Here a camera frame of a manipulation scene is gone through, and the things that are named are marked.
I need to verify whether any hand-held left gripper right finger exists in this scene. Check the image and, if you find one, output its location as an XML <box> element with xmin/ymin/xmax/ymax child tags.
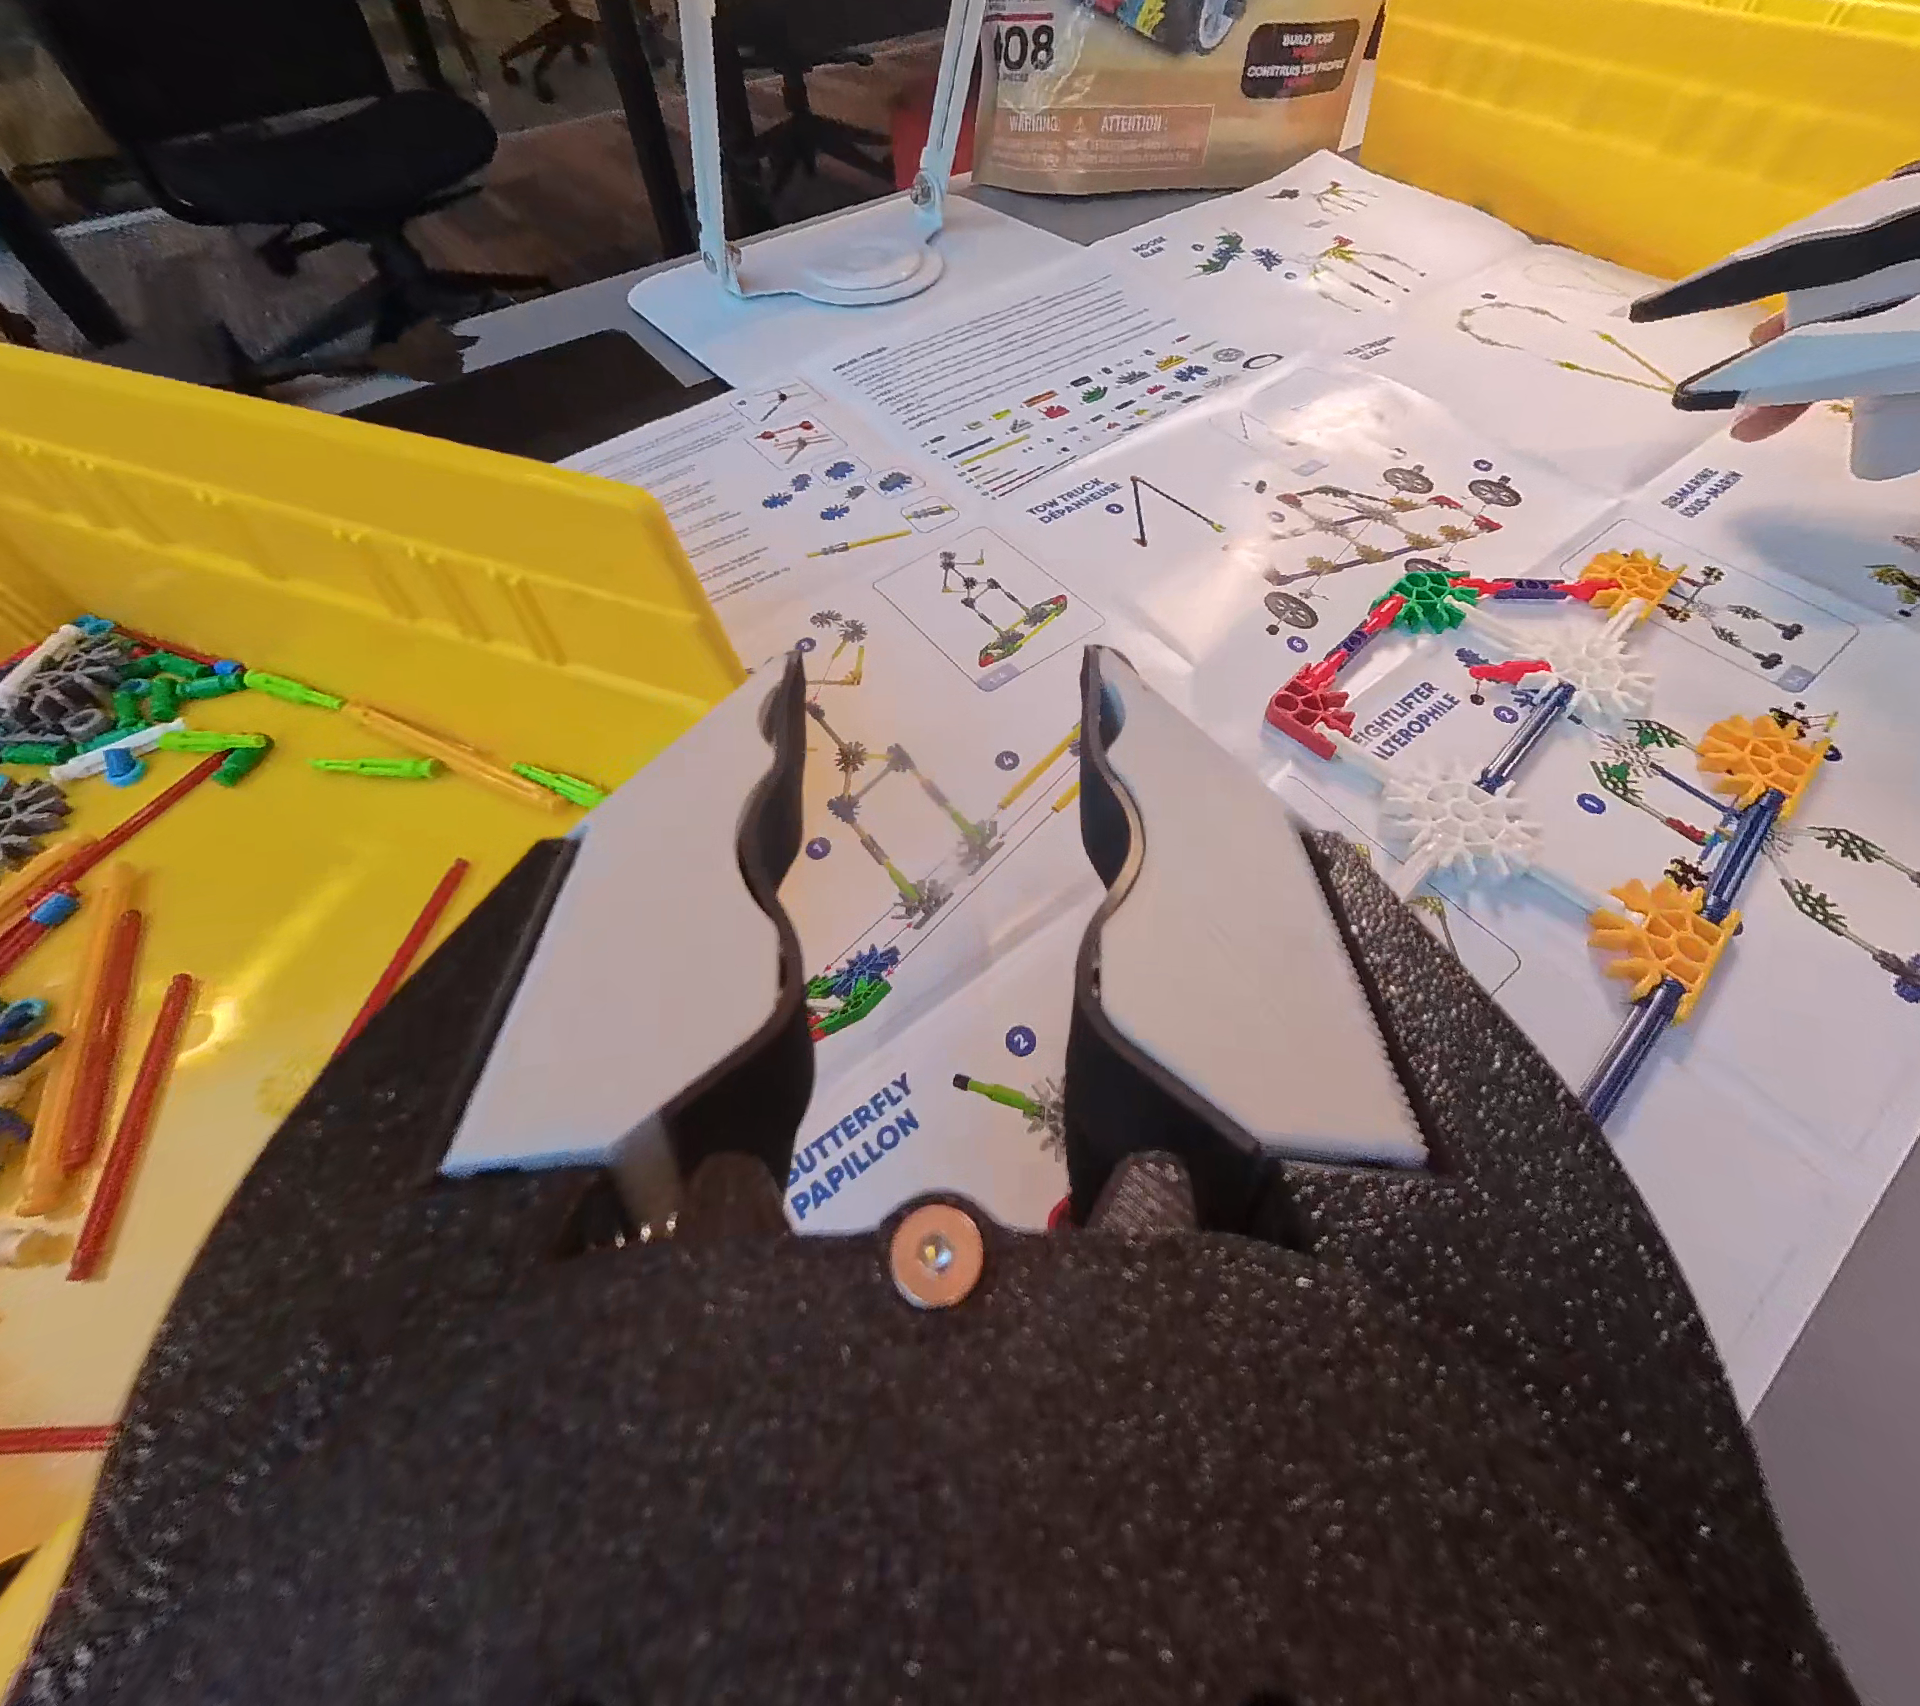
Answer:
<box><xmin>1066</xmin><ymin>648</ymin><xmax>1434</xmax><ymax>1235</ymax></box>

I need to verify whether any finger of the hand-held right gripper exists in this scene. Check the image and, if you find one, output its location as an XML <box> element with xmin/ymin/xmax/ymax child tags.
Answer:
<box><xmin>1636</xmin><ymin>169</ymin><xmax>1920</xmax><ymax>333</ymax></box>
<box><xmin>1673</xmin><ymin>291</ymin><xmax>1920</xmax><ymax>482</ymax></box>

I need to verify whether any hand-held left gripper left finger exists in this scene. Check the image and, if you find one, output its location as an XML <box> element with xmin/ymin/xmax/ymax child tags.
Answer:
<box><xmin>443</xmin><ymin>657</ymin><xmax>818</xmax><ymax>1235</ymax></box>

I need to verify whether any colourful rod connector toy model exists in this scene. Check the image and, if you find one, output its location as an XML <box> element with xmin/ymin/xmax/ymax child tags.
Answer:
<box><xmin>1267</xmin><ymin>542</ymin><xmax>1839</xmax><ymax>1131</ymax></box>

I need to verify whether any pile of toy rods and connectors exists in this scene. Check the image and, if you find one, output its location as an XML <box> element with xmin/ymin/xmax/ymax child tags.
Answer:
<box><xmin>0</xmin><ymin>612</ymin><xmax>618</xmax><ymax>1288</ymax></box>

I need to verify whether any flat dark device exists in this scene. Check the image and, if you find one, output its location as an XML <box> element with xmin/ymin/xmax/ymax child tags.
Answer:
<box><xmin>346</xmin><ymin>330</ymin><xmax>728</xmax><ymax>466</ymax></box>

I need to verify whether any toy building instruction sheet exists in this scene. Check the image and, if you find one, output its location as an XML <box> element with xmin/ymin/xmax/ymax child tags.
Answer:
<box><xmin>564</xmin><ymin>152</ymin><xmax>1920</xmax><ymax>1409</ymax></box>

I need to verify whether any white round disc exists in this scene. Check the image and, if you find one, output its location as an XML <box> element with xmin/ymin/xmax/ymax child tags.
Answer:
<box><xmin>630</xmin><ymin>193</ymin><xmax>1098</xmax><ymax>389</ymax></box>

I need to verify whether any black office chair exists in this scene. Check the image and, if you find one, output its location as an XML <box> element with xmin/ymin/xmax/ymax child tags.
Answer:
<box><xmin>0</xmin><ymin>0</ymin><xmax>506</xmax><ymax>352</ymax></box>

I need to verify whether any white stand frame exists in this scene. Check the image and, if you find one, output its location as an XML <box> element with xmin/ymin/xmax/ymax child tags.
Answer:
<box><xmin>611</xmin><ymin>0</ymin><xmax>1128</xmax><ymax>304</ymax></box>

